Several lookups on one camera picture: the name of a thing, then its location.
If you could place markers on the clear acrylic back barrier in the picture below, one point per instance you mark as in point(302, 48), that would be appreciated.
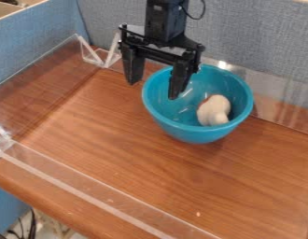
point(280, 99)

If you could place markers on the clear acrylic corner bracket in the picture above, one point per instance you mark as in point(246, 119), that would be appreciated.
point(100, 57)

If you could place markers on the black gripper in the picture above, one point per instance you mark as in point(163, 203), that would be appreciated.
point(160, 41)

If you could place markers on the white mushroom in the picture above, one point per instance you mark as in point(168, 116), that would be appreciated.
point(214, 110)

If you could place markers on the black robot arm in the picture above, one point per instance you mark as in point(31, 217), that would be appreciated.
point(168, 11)

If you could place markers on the blue plastic bowl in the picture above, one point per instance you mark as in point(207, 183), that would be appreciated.
point(176, 115)

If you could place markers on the clear acrylic barrier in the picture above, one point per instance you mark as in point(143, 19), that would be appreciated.
point(98, 193)
point(280, 99)

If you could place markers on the clear acrylic front barrier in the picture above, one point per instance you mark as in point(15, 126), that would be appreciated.
point(98, 193)

